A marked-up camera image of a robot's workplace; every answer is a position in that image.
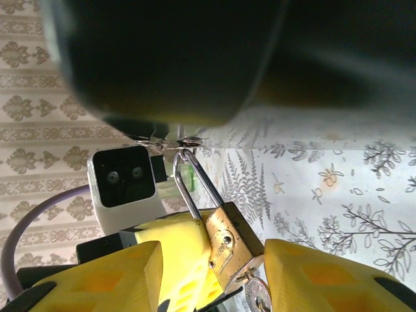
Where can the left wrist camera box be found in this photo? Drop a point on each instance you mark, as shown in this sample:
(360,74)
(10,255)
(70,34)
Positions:
(125,182)

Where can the starry night painted box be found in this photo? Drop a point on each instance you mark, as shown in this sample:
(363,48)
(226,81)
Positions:
(162,48)

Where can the pale green translucent cup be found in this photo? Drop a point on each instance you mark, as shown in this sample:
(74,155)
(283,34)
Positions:
(190,177)

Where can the silver box hasp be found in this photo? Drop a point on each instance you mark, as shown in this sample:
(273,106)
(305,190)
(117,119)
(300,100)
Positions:
(182,143)

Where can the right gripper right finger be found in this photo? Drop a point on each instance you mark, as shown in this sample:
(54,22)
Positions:
(325,282)

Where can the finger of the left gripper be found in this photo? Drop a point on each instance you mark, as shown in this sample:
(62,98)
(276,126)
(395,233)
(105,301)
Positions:
(182,247)

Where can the brass padlock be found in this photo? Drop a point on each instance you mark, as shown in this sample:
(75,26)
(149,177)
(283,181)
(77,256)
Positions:
(224,247)

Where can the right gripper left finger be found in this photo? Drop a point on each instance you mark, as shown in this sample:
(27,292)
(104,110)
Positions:
(107,282)

